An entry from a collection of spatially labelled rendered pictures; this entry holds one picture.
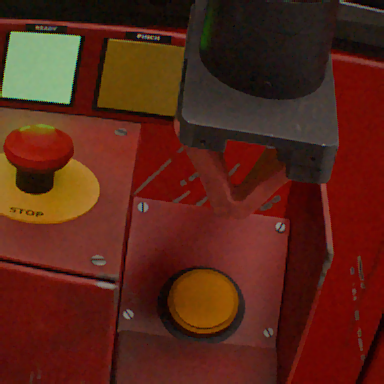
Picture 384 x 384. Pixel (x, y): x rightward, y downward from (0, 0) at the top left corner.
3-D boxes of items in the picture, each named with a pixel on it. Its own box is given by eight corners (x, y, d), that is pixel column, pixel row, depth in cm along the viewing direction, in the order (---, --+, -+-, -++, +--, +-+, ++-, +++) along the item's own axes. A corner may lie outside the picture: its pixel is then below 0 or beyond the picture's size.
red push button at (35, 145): (-6, 209, 56) (-2, 149, 55) (5, 171, 60) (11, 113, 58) (63, 221, 57) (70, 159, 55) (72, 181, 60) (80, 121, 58)
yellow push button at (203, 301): (161, 337, 62) (164, 327, 60) (169, 276, 64) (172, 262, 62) (229, 346, 62) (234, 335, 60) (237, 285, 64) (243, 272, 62)
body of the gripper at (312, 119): (320, 38, 54) (340, -66, 49) (330, 179, 47) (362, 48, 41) (192, 15, 54) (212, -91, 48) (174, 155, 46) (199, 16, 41)
